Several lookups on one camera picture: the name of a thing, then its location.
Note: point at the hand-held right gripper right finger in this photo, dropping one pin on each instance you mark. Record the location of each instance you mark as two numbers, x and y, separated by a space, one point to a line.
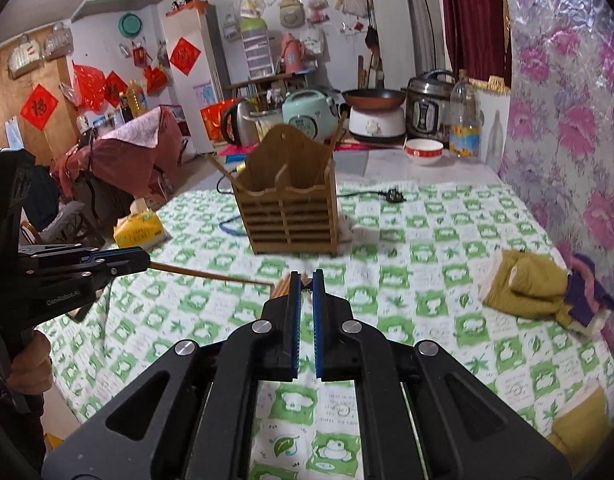
319 330

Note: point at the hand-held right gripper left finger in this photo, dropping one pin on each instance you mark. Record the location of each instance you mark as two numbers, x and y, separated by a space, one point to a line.
295 330

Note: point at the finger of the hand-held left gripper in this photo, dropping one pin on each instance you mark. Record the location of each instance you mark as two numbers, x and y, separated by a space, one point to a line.
122 255
127 267

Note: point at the wooden chopstick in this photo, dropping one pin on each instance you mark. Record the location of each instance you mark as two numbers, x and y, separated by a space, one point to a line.
222 167
212 275
282 285
337 132

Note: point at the wooden utensil holder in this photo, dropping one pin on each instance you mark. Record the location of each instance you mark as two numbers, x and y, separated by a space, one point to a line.
287 205

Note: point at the person's left hand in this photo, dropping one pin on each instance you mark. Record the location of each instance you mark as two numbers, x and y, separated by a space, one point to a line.
34 365

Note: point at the yellow tissue pack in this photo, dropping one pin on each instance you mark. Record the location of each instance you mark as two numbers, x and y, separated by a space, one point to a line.
137 230

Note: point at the red diamond paper decoration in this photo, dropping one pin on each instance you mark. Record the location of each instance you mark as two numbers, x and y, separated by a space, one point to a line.
184 56
39 107
115 89

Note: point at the pink covered furniture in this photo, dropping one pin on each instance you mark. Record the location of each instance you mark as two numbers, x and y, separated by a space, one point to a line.
132 140

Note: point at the green checkered tablecloth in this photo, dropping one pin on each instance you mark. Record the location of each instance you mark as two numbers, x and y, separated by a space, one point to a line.
437 285

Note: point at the yellow oil bottle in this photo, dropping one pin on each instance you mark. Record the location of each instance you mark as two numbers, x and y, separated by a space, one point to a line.
136 100

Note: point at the red gift bag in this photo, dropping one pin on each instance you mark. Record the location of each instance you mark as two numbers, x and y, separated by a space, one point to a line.
212 120

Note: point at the steel electric kettle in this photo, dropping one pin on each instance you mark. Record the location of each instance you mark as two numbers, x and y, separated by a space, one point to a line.
239 125

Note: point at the white refrigerator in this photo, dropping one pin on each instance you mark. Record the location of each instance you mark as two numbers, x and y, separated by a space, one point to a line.
207 85

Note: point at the red and white bowl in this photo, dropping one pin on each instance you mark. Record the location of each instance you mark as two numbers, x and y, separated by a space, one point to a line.
424 152

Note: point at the white cooker with wok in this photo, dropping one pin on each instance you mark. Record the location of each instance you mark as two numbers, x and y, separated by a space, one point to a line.
377 125

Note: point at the green round basin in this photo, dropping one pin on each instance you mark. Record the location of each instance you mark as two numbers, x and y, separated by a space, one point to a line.
130 25

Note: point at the mint green rice cooker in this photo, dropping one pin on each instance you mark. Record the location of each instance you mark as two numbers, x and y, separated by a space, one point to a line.
309 115

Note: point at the mustard and purple cloth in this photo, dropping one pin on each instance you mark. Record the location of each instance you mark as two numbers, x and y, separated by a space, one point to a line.
532 285

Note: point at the brown frying pan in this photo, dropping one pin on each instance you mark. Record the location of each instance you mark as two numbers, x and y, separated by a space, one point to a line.
374 96

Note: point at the plastic drawer tower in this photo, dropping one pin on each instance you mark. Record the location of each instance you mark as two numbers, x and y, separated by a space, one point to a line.
257 50

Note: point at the steel pressure cooker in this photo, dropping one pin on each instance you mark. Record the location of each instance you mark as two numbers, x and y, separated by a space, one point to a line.
429 110

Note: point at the clear plastic bottle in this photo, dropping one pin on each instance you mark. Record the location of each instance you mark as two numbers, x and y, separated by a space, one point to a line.
464 125

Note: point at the leaning wooden sticks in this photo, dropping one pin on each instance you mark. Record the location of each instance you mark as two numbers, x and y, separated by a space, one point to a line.
369 72

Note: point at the pink thermos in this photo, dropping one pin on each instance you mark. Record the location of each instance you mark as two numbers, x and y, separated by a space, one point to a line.
293 55

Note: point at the mustard cushion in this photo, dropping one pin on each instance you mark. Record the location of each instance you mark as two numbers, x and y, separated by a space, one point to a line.
582 425

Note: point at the hanging yellow plastic bag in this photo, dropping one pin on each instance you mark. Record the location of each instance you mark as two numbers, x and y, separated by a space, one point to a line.
250 6

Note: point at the white tote bag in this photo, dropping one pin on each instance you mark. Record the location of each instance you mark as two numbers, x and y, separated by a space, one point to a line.
312 41

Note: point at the hanging beige bag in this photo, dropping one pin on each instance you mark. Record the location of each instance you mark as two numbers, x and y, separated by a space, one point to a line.
291 10

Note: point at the hanging clear bag red contents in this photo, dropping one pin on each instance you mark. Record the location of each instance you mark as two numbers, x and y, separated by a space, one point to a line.
318 6

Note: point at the floral plastic sheet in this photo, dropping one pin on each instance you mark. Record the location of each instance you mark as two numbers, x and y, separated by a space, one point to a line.
562 110

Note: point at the maroon curtain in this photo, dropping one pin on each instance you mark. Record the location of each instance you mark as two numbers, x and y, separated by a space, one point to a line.
472 20

